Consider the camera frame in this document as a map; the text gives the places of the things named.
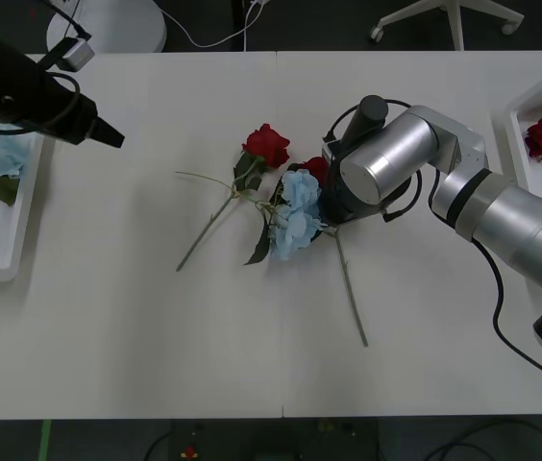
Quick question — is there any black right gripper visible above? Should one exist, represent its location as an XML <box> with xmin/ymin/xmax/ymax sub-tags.
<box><xmin>319</xmin><ymin>158</ymin><xmax>397</xmax><ymax>225</ymax></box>

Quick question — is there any white round stand base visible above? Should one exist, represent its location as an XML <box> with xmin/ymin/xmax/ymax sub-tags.
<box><xmin>45</xmin><ymin>0</ymin><xmax>166</xmax><ymax>54</ymax></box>

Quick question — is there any white chair base with castors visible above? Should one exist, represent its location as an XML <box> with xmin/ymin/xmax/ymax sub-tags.
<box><xmin>369</xmin><ymin>0</ymin><xmax>526</xmax><ymax>52</ymax></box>

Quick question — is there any white cable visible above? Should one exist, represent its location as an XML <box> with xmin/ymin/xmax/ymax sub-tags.
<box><xmin>158</xmin><ymin>0</ymin><xmax>272</xmax><ymax>49</ymax></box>

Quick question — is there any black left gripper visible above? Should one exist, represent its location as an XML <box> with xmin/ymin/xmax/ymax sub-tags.
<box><xmin>20</xmin><ymin>71</ymin><xmax>126</xmax><ymax>150</ymax></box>

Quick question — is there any pale grey left wrist camera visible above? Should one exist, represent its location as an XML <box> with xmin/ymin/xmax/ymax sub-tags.
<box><xmin>54</xmin><ymin>37</ymin><xmax>95</xmax><ymax>73</ymax></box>

